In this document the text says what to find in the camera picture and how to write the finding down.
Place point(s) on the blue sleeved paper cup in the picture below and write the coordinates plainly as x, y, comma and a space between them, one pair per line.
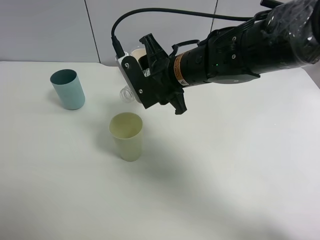
138, 53

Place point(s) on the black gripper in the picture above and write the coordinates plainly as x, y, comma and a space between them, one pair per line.
160, 84

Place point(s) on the light green plastic cup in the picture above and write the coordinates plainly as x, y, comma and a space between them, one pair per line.
127, 132

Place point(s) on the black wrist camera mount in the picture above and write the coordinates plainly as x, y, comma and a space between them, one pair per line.
127, 61

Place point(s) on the clear bottle green label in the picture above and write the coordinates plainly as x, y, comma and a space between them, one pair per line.
127, 95

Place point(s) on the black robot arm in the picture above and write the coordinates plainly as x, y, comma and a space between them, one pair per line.
286, 37

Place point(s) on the teal plastic cup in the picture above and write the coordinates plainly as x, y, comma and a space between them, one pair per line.
68, 88

